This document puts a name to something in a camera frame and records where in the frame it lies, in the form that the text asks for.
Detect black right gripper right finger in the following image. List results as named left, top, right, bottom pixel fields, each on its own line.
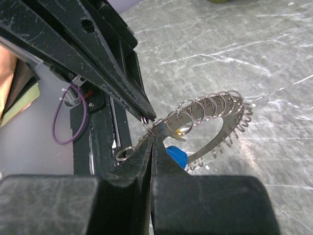
left=151, top=137, right=281, bottom=235

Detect blue tagged key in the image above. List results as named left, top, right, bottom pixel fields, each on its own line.
left=166, top=146, right=188, bottom=169

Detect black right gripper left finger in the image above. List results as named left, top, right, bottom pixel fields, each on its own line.
left=0, top=137, right=153, bottom=235

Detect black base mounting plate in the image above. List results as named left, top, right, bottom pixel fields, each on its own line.
left=73, top=82, right=132, bottom=176

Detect stacked paper sheets outside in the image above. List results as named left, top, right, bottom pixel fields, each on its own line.
left=0, top=46, right=40, bottom=127

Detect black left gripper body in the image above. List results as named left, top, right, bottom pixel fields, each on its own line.
left=95, top=0, right=144, bottom=93

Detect olive green plastic bin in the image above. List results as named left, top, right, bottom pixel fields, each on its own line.
left=207, top=0, right=230, bottom=4

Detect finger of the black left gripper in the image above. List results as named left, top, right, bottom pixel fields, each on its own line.
left=40, top=0, right=156, bottom=120
left=0, top=0, right=154, bottom=122

